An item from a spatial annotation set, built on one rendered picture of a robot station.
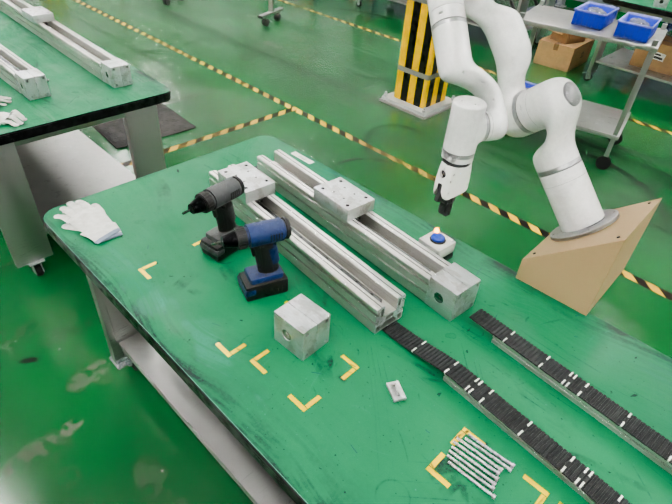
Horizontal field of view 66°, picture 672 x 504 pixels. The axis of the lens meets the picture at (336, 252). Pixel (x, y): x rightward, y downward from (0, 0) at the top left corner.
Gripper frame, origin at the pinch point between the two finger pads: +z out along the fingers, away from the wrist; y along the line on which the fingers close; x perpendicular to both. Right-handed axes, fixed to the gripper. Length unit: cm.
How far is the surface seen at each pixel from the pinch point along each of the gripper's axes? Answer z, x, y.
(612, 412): 14, -62, -14
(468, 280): 7.9, -19.1, -11.1
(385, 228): 9.5, 11.5, -10.7
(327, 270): 9.3, 6.9, -37.0
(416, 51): 49, 202, 222
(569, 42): 70, 186, 444
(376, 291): 12.2, -4.6, -29.7
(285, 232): -1.9, 14.8, -44.9
